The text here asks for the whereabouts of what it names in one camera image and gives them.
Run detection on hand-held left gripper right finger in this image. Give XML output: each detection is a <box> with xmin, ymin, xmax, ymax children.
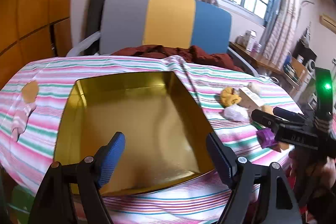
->
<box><xmin>205</xmin><ymin>132</ymin><xmax>303</xmax><ymax>224</ymax></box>

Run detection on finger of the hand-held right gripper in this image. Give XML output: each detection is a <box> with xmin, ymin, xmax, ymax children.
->
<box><xmin>273</xmin><ymin>106</ymin><xmax>308</xmax><ymax>123</ymax></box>
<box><xmin>251</xmin><ymin>109</ymin><xmax>289</xmax><ymax>132</ymax></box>

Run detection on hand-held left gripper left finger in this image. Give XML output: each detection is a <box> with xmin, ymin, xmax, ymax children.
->
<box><xmin>28</xmin><ymin>132</ymin><xmax>126</xmax><ymax>224</ymax></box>

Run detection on purple snack packet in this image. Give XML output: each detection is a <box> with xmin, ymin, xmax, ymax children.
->
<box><xmin>256</xmin><ymin>127</ymin><xmax>277</xmax><ymax>148</ymax></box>

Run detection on white box with green stripes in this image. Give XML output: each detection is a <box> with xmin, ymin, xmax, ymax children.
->
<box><xmin>239</xmin><ymin>88</ymin><xmax>265</xmax><ymax>110</ymax></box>

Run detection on cream bun packet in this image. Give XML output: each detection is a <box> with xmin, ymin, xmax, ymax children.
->
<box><xmin>248</xmin><ymin>82</ymin><xmax>261</xmax><ymax>94</ymax></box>

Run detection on yellow snack packet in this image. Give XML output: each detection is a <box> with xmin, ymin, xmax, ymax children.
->
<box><xmin>220</xmin><ymin>87</ymin><xmax>242</xmax><ymax>107</ymax></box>

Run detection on gold metal tin box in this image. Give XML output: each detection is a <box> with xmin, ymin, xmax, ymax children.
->
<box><xmin>52</xmin><ymin>70</ymin><xmax>217</xmax><ymax>197</ymax></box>

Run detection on person's right hand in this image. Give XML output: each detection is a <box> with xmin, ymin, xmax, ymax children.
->
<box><xmin>287</xmin><ymin>149</ymin><xmax>336</xmax><ymax>188</ymax></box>

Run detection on white crumpled plastic packet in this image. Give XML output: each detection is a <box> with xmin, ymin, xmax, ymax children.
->
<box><xmin>223</xmin><ymin>104</ymin><xmax>248</xmax><ymax>122</ymax></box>

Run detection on wooden desk organizer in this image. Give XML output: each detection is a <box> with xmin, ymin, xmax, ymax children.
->
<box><xmin>283</xmin><ymin>53</ymin><xmax>313</xmax><ymax>85</ymax></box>

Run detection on wooden desk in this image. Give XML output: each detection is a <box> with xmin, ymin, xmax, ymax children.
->
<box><xmin>228</xmin><ymin>42</ymin><xmax>302</xmax><ymax>90</ymax></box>

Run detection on black monitor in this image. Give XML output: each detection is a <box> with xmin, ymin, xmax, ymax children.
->
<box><xmin>294</xmin><ymin>39</ymin><xmax>318</xmax><ymax>67</ymax></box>

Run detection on pink green striped bedsheet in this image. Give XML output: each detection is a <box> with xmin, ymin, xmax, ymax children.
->
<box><xmin>0</xmin><ymin>55</ymin><xmax>315</xmax><ymax>224</ymax></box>

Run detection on white carton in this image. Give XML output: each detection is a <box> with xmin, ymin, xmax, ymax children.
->
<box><xmin>241</xmin><ymin>30</ymin><xmax>256</xmax><ymax>50</ymax></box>

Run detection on maroon blanket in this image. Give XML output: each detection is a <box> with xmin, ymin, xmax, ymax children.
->
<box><xmin>112</xmin><ymin>44</ymin><xmax>244</xmax><ymax>72</ymax></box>

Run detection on grey yellow blue headboard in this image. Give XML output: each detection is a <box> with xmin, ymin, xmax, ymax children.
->
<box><xmin>99</xmin><ymin>0</ymin><xmax>233</xmax><ymax>55</ymax></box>

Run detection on black upright panel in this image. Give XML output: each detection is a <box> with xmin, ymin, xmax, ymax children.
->
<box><xmin>83</xmin><ymin>0</ymin><xmax>109</xmax><ymax>55</ymax></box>

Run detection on wooden wardrobe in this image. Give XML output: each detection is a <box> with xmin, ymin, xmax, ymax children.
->
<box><xmin>0</xmin><ymin>0</ymin><xmax>79</xmax><ymax>83</ymax></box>

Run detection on grey bed side rail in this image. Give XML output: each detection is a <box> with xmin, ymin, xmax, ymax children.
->
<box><xmin>227</xmin><ymin>47</ymin><xmax>259</xmax><ymax>77</ymax></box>

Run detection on wall air conditioner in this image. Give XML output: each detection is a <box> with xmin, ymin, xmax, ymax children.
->
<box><xmin>319</xmin><ymin>14</ymin><xmax>336</xmax><ymax>30</ymax></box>

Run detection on white bed rail tube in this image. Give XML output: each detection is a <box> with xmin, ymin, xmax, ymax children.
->
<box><xmin>66</xmin><ymin>32</ymin><xmax>101</xmax><ymax>56</ymax></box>

